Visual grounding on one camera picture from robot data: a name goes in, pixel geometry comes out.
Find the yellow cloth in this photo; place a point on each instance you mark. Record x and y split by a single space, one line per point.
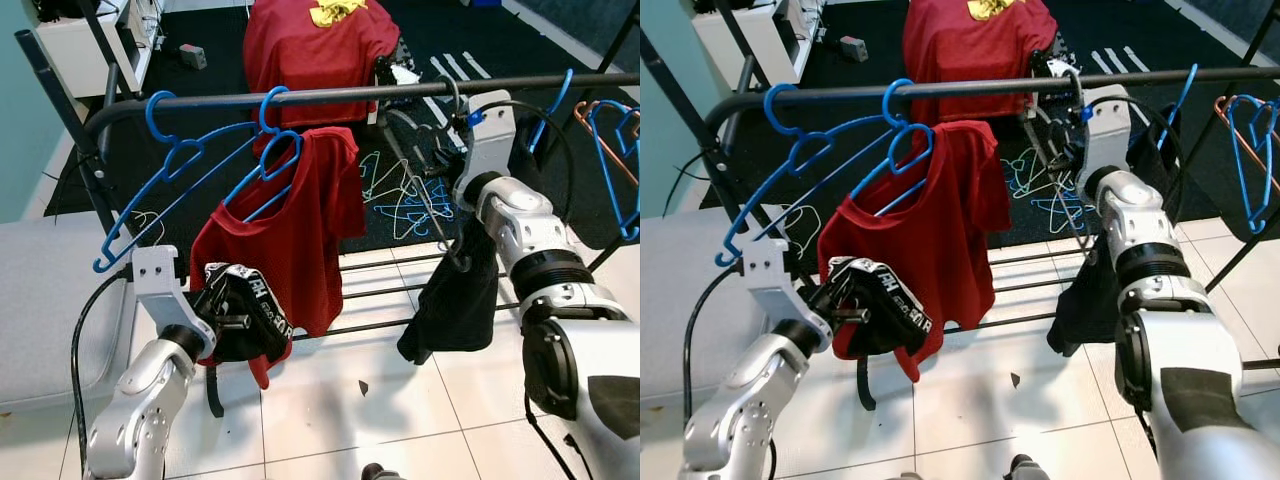
995 8
335 12

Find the red cloth draped chair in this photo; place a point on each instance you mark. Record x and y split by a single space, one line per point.
310 55
970 50

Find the white cabinet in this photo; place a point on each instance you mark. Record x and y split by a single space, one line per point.
85 55
745 45

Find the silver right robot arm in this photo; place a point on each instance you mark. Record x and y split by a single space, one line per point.
520 230
1140 220

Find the black metal clothes rack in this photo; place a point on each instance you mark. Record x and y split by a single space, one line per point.
350 95
1000 88

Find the red shirt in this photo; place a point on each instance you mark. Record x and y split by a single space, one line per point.
310 230
950 220

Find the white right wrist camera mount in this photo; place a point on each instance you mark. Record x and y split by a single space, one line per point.
495 130
1110 125

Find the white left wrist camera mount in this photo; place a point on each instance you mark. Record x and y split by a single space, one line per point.
768 268
160 275

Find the blue plastic looped hanger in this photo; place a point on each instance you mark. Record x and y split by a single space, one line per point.
886 100
150 112
768 105
264 108

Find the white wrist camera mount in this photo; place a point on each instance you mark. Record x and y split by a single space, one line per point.
1110 125
495 130
768 268
160 275

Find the black garment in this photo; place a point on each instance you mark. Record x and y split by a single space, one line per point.
1085 300
450 300

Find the small black power adapter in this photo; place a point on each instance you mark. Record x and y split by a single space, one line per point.
853 49
192 57

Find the orange hanger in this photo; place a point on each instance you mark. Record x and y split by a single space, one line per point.
1222 108
600 138

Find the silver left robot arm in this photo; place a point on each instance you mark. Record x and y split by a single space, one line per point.
140 400
740 420

